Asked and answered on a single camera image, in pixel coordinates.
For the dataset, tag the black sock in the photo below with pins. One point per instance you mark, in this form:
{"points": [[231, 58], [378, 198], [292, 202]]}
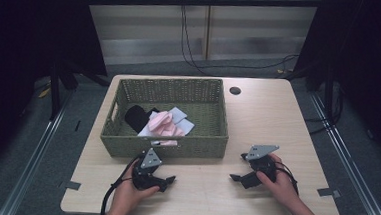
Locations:
{"points": [[136, 117]]}

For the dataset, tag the yellow floor marker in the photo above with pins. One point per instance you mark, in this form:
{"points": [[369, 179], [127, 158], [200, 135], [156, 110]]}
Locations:
{"points": [[44, 92]]}

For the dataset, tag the pink sock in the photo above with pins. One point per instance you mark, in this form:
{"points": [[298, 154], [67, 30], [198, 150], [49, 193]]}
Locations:
{"points": [[173, 131], [159, 120]]}

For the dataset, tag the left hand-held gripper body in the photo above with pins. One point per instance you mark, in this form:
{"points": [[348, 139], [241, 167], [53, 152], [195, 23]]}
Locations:
{"points": [[150, 159]]}

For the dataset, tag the black metal stand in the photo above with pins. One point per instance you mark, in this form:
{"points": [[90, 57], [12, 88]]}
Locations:
{"points": [[55, 92], [329, 96]]}

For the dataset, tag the metal floor rail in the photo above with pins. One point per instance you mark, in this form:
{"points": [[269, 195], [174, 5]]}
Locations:
{"points": [[358, 178], [31, 164]]}

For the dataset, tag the black curtain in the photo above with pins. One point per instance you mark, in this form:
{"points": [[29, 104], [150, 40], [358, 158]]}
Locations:
{"points": [[368, 58], [22, 43]]}

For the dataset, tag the green woven basket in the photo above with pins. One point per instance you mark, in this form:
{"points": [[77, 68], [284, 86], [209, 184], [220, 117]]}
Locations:
{"points": [[179, 88]]}

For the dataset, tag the person's left hand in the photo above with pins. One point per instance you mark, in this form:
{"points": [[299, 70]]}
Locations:
{"points": [[127, 194]]}

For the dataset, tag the white sock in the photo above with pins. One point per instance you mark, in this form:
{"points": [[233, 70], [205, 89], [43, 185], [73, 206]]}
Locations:
{"points": [[178, 114], [186, 126]]}

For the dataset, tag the black horizontal bar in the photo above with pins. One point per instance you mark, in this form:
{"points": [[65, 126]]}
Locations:
{"points": [[201, 2]]}

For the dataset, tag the grey tape strip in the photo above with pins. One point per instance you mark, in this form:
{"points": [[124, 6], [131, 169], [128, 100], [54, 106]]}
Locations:
{"points": [[73, 185], [328, 192]]}

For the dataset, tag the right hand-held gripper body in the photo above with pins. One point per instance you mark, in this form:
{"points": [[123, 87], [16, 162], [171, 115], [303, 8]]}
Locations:
{"points": [[259, 152]]}

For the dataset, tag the person's right hand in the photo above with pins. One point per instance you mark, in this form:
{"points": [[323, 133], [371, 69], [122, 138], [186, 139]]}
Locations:
{"points": [[279, 186]]}

